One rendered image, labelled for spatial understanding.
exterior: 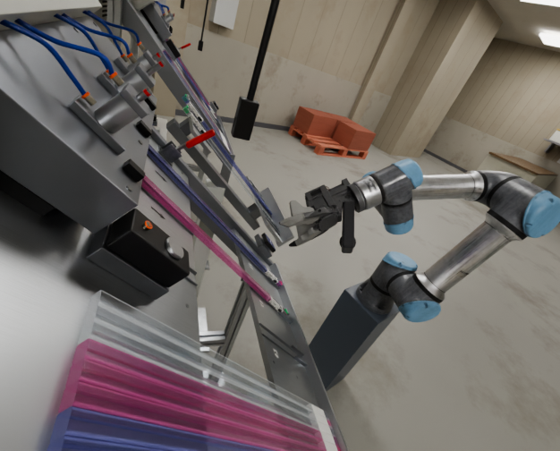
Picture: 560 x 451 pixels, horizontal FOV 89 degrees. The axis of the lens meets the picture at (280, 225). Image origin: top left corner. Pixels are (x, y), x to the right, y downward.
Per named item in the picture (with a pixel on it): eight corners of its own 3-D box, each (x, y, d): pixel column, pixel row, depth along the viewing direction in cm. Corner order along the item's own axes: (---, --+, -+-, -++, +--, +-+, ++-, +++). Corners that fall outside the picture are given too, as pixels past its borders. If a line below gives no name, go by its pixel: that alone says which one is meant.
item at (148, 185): (281, 311, 70) (286, 309, 70) (283, 316, 69) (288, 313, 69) (107, 149, 37) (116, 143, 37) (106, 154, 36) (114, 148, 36)
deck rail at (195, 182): (256, 271, 89) (272, 261, 88) (257, 276, 87) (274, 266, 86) (12, 28, 42) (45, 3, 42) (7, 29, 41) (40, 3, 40)
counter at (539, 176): (528, 207, 704) (558, 174, 658) (501, 216, 535) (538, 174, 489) (494, 189, 752) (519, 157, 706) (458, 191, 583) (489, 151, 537)
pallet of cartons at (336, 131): (334, 139, 601) (343, 115, 575) (365, 159, 549) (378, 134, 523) (286, 132, 515) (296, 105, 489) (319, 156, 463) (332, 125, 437)
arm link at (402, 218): (400, 208, 84) (396, 176, 77) (420, 231, 75) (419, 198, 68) (374, 217, 84) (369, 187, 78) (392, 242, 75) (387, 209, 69)
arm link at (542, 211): (400, 297, 109) (531, 187, 87) (421, 331, 97) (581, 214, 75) (378, 288, 104) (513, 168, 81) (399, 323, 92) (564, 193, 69)
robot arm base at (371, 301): (369, 282, 126) (380, 265, 121) (396, 308, 117) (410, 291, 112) (349, 290, 116) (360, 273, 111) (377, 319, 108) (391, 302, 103)
